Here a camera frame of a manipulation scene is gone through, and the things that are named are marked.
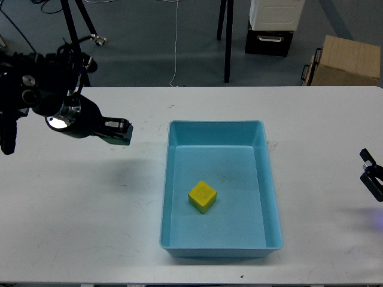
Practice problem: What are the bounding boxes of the black right table legs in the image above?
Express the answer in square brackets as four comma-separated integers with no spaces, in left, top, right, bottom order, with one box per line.
[216,0,234,84]

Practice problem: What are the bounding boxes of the wooden box with handles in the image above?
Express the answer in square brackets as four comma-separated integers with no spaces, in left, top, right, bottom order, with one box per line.
[301,35,381,86]

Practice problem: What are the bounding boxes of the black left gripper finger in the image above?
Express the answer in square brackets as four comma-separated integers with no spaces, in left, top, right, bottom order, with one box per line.
[101,117,132,133]

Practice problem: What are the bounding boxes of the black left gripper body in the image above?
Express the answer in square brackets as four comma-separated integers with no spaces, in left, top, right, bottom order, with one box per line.
[45,94,102,139]

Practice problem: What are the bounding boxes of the black left table legs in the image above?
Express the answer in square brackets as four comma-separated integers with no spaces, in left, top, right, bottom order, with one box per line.
[60,0,98,87]

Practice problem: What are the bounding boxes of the black table legs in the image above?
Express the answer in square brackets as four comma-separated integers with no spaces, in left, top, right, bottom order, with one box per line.
[216,0,234,84]
[60,0,98,87]

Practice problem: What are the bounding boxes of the white hanging cord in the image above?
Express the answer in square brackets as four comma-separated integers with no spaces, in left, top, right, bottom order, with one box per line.
[169,0,180,87]

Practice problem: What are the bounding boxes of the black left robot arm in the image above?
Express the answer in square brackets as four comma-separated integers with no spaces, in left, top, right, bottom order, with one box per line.
[1,34,133,155]

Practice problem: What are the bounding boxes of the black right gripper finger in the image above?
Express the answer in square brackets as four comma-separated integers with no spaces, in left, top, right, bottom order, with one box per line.
[360,148,382,202]

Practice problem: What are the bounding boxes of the yellow cube block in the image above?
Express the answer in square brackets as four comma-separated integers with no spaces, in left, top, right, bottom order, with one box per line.
[188,181,217,214]

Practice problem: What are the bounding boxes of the black drawer cabinet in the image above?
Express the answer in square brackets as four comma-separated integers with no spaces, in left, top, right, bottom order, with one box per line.
[245,24,294,57]

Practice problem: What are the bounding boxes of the blue plastic bin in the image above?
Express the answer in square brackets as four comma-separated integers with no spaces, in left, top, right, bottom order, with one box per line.
[160,121,283,258]

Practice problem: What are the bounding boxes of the green cube block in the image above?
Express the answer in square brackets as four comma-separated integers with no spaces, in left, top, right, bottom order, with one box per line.
[98,126,133,146]

